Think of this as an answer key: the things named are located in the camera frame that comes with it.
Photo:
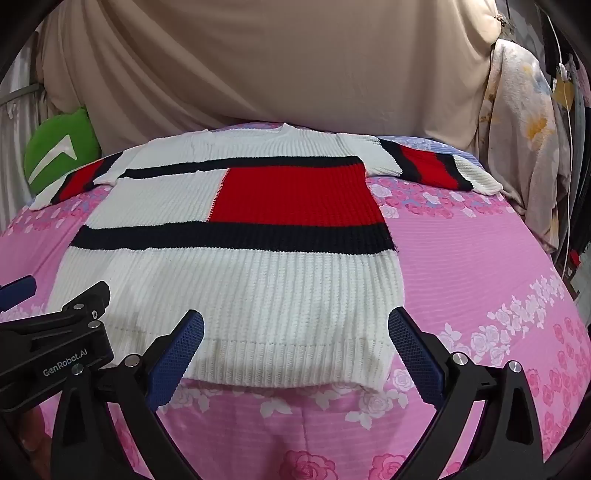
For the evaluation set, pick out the white red black knit sweater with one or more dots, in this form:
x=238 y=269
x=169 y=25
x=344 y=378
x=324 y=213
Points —
x=277 y=277

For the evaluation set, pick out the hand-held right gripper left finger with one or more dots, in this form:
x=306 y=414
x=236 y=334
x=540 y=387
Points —
x=178 y=357

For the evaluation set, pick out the pink floral bed sheet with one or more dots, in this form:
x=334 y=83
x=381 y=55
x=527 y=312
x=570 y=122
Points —
x=461 y=277

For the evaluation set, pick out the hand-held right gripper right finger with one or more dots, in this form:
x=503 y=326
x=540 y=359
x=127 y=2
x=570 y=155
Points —
x=415 y=357

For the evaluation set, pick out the grey pleated curtain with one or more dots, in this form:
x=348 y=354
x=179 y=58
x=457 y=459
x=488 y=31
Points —
x=14 y=129

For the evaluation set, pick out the person's left hand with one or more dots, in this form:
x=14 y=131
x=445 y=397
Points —
x=34 y=424

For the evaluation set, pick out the green plush pillow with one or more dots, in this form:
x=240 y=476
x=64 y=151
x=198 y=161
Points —
x=51 y=134

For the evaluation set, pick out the dark hanging clothes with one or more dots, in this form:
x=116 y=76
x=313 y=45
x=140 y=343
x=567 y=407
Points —
x=584 y=184

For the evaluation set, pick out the beige draped cloth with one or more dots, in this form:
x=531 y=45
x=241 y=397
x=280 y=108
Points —
x=277 y=60

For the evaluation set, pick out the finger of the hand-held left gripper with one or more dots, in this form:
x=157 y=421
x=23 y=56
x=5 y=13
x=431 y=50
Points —
x=87 y=300
x=18 y=291

